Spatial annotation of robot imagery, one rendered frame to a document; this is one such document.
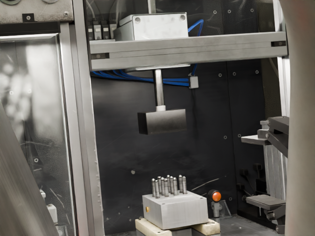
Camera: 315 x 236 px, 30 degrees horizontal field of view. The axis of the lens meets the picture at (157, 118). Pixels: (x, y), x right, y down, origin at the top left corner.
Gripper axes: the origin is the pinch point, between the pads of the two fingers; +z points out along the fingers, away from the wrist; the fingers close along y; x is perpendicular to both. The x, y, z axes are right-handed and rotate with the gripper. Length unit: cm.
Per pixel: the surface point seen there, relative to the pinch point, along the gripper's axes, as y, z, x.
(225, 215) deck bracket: -21, 61, -21
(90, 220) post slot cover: -8.0, 21.5, 20.6
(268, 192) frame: -13, 45, -25
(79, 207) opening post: -5.6, 21.5, 22.2
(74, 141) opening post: 5.3, 21.5, 22.0
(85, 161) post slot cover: 1.8, 21.5, 20.5
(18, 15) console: 25.8, 20.5, 28.9
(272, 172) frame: -8.4, 42.4, -24.9
